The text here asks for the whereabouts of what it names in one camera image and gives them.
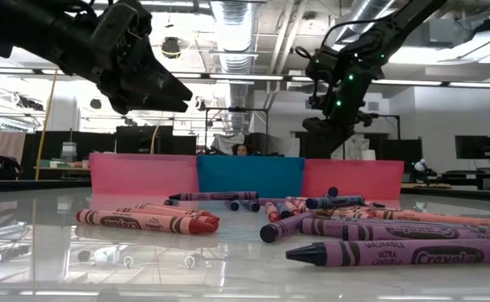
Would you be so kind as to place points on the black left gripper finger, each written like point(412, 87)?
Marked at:
point(152, 107)
point(169, 86)

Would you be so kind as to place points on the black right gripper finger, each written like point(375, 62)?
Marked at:
point(329, 144)
point(314, 123)

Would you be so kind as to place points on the blue Crayola crayon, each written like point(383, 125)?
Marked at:
point(233, 205)
point(170, 202)
point(252, 206)
point(332, 191)
point(337, 202)
point(284, 211)

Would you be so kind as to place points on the purple Crayola crayon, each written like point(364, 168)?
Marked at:
point(396, 253)
point(324, 226)
point(278, 230)
point(215, 196)
point(417, 232)

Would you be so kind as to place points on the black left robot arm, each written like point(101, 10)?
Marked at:
point(18, 25)

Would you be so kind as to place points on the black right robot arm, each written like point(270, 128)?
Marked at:
point(396, 29)

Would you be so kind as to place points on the white paper roll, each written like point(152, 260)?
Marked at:
point(368, 155)

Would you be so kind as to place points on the red plastic bin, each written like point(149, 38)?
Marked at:
point(354, 178)

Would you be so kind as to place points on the black office chair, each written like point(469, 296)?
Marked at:
point(255, 142)

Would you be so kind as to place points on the black partition screens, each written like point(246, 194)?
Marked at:
point(102, 147)

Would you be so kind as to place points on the pink plastic bin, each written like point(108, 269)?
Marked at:
point(144, 174)

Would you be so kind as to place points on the long ceiling light strip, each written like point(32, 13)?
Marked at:
point(245, 77)

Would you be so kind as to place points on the white draped cloth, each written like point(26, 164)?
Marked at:
point(228, 140)

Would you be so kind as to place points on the teal blue plastic bin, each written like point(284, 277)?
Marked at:
point(249, 176)

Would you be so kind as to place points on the white headed desk device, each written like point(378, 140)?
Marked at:
point(420, 165)

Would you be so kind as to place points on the clear plastic container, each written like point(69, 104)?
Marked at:
point(69, 152)

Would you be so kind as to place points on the wooden shelf with items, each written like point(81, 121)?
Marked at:
point(60, 168)

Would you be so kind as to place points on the black computer monitor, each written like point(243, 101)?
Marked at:
point(475, 147)

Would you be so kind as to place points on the black desk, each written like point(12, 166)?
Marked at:
point(471, 174)

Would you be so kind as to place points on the pale pink hanging cloth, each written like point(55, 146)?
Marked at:
point(6, 140)

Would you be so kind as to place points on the black dome ceiling camera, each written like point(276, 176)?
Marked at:
point(171, 48)

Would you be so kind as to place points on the black metal rig frame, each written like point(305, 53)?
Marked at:
point(236, 109)
point(385, 116)

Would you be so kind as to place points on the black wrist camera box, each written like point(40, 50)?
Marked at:
point(115, 23)

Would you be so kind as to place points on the silver ceiling duct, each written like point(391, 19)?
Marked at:
point(234, 42)
point(362, 10)

